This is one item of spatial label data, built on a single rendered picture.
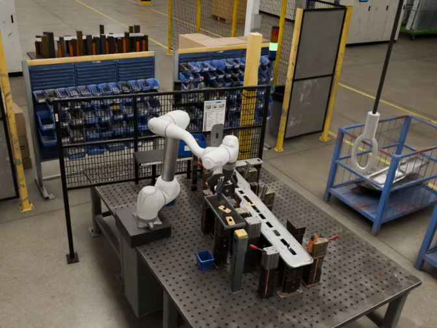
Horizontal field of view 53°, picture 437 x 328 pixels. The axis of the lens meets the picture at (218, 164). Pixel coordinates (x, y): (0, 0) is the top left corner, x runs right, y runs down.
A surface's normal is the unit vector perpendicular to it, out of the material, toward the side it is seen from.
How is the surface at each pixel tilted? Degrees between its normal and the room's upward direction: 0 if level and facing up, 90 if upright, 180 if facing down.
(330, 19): 89
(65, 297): 0
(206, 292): 0
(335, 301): 0
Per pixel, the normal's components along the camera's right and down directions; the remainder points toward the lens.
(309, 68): 0.53, 0.45
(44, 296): 0.07, -0.89
